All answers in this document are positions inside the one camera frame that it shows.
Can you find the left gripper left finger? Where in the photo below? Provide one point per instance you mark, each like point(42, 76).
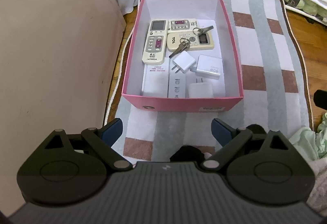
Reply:
point(99, 143)

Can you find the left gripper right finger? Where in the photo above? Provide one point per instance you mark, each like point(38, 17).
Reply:
point(231, 140)

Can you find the slim white remote control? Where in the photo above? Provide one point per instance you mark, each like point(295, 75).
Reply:
point(177, 85)

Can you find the large white charger block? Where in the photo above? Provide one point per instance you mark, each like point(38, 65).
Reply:
point(208, 67)

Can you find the white remote back side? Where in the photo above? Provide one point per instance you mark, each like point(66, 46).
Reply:
point(155, 80)

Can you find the small white charger plug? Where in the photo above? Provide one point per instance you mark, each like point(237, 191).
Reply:
point(183, 62)

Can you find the long cream remote control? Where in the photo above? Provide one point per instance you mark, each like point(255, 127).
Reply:
point(155, 44)

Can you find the cream TCL remote control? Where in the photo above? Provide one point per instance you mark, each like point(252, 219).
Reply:
point(196, 42)

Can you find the keys with ring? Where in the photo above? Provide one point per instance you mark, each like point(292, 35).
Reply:
point(184, 45)

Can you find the silver key bunch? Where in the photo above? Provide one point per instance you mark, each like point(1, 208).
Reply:
point(200, 31)

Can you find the pink cardboard box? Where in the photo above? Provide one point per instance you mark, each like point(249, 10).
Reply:
point(228, 90)

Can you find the light green cloth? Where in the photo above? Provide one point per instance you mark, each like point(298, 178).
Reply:
point(311, 145)

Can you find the beige cabinet panel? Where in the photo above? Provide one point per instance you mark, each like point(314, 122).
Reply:
point(57, 62)

